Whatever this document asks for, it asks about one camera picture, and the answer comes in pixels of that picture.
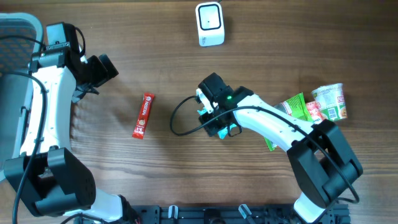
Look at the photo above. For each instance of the green snack bag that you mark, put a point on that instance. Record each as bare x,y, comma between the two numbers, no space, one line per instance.
295,107

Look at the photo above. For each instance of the red coffee stick sachet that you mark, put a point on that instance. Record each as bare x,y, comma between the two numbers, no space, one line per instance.
143,117

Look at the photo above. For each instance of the white barcode scanner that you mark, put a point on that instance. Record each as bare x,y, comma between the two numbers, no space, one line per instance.
210,24

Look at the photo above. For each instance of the grey plastic shopping basket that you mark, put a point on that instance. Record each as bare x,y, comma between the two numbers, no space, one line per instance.
16,91

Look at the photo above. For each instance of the teal snack packet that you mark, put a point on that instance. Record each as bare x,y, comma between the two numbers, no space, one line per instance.
216,127

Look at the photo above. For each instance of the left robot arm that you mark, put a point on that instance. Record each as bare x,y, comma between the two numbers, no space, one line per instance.
48,179

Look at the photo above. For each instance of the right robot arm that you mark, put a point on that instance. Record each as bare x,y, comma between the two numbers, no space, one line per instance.
323,162

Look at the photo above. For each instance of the instant noodle cup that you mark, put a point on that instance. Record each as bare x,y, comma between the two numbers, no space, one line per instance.
331,102

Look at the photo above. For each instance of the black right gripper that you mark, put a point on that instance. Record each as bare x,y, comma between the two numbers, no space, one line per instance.
213,126

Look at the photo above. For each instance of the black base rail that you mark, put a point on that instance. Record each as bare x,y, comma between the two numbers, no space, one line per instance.
266,214

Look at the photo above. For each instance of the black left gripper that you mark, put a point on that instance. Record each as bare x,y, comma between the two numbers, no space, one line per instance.
102,75

